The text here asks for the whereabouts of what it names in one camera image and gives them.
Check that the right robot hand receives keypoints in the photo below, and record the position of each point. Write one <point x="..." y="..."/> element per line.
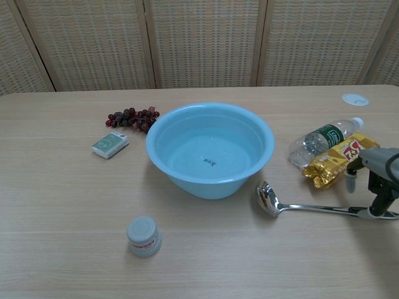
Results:
<point x="378" y="162"/>

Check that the silver metal ladle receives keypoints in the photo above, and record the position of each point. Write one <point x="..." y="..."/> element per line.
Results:
<point x="268" y="196"/>

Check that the clear water bottle green label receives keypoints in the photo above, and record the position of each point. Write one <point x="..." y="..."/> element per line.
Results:
<point x="321" y="138"/>

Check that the light blue plastic basin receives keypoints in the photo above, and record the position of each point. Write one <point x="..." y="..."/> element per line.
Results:
<point x="205" y="146"/>

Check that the gold snack package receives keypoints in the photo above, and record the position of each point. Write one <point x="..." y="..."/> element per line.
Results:
<point x="333" y="162"/>

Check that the small white plastic bottle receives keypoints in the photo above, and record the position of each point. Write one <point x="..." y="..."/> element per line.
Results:
<point x="143" y="236"/>

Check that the red grape bunch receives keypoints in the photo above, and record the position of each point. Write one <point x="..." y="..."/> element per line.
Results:
<point x="131" y="118"/>

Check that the green white small box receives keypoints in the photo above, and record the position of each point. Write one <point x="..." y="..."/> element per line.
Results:
<point x="109" y="144"/>

